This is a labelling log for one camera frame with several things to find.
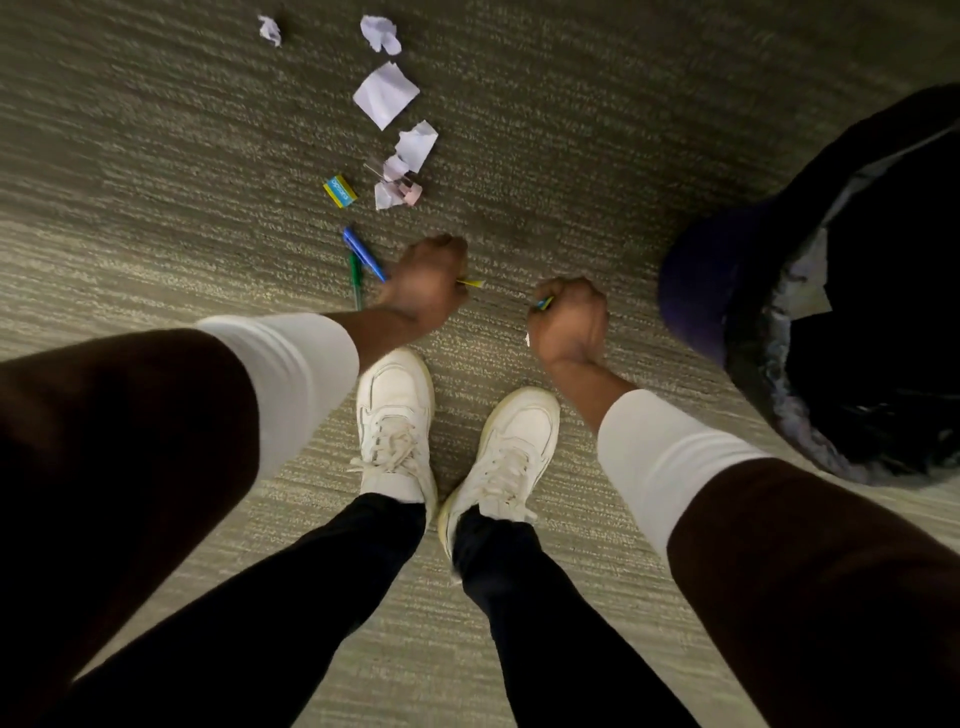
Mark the person's leg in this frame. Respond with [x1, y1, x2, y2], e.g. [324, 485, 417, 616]
[451, 505, 703, 728]
[41, 492, 429, 728]

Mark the black bin liner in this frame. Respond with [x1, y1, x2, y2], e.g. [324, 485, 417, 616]
[723, 123, 960, 485]

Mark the person's white shoe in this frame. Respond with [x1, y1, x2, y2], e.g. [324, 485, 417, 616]
[436, 385, 563, 565]
[351, 346, 441, 528]

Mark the person's right leg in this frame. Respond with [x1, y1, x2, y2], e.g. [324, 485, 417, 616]
[451, 505, 703, 728]

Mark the dark round waste bin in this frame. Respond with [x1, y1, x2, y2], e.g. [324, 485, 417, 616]
[657, 82, 960, 490]

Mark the blue pen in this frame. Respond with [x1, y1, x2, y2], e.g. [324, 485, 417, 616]
[342, 228, 389, 284]

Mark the person's left hand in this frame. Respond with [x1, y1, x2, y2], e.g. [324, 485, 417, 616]
[372, 234, 471, 335]

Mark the person's left white shoe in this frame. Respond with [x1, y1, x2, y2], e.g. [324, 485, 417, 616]
[351, 346, 441, 528]

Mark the crumpled white paper ball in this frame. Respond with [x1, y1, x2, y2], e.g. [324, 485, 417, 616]
[359, 14, 403, 57]

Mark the person's right forearm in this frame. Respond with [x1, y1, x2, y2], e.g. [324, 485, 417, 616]
[543, 357, 960, 728]

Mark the folded white paper piece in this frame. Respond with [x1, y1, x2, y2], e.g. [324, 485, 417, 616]
[394, 120, 440, 175]

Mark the person's right hand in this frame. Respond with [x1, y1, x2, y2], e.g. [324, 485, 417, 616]
[526, 276, 610, 369]

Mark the person's left forearm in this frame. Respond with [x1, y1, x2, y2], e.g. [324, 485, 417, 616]
[0, 306, 420, 710]

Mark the person's right white shoe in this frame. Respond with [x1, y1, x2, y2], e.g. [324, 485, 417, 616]
[436, 385, 563, 565]

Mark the person's left leg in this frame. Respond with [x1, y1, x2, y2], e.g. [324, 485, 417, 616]
[41, 492, 429, 728]

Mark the large flat white paper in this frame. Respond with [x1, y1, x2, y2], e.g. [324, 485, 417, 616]
[352, 60, 421, 132]

